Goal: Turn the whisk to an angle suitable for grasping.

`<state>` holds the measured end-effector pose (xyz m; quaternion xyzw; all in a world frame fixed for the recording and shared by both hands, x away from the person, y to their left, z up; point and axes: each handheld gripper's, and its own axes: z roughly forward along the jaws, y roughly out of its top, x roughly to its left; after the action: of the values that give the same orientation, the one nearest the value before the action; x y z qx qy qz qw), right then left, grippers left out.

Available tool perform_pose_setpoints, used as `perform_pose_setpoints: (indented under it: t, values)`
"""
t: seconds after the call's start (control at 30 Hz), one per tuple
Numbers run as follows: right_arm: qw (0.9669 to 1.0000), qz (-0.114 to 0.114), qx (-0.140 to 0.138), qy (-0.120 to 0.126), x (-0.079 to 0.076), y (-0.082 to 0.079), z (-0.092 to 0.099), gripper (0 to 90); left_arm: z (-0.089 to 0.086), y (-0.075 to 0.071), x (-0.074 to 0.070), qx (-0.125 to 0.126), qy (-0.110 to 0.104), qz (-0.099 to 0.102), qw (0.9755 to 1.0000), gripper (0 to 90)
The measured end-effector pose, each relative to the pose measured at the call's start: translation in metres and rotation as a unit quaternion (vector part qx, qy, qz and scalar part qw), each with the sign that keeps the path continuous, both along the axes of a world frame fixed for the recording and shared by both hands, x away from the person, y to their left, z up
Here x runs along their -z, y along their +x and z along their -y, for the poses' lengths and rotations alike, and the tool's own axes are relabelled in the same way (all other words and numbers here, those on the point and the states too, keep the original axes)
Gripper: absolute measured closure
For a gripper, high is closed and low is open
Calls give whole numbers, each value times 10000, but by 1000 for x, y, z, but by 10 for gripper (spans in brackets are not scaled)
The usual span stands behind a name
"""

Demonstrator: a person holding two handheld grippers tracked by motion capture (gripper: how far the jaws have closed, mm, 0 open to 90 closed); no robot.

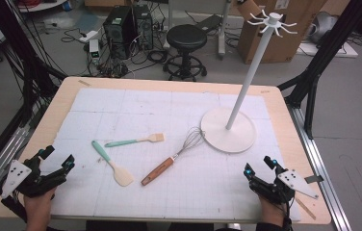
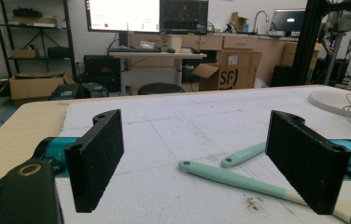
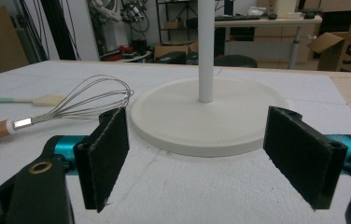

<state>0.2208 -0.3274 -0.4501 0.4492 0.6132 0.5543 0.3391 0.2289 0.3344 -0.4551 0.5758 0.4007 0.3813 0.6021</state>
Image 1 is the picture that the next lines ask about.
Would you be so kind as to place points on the white power strip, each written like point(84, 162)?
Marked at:
point(88, 36)

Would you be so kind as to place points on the white utensil rack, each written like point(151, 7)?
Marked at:
point(227, 134)

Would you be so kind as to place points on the white flat board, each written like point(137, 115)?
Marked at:
point(307, 48)

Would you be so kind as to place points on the grey tape piece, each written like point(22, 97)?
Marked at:
point(314, 179)

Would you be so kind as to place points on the white grid mat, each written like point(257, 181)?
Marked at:
point(156, 106)

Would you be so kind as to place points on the large black computer tower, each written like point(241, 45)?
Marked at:
point(118, 32)

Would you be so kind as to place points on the black flat stand foot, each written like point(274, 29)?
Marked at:
point(209, 23)

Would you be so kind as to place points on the brown cardboard box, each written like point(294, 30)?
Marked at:
point(285, 45)

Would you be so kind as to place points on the person's right hand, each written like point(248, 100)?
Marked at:
point(273, 213)

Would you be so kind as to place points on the small white device green display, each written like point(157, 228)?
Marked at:
point(94, 48)

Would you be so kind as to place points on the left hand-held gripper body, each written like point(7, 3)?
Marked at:
point(15, 176)

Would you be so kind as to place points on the beige masking tape strip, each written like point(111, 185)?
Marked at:
point(265, 91)
point(84, 83)

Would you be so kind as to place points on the slim black computer tower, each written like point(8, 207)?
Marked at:
point(144, 25)

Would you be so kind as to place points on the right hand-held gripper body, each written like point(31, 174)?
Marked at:
point(297, 183)

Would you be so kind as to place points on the black round stool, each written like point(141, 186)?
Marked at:
point(186, 37)

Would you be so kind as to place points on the black metal frame strut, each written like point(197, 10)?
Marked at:
point(330, 45)

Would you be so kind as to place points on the grey rounded device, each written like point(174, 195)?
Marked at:
point(325, 24)

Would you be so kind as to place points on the person's left hand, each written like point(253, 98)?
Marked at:
point(38, 210)

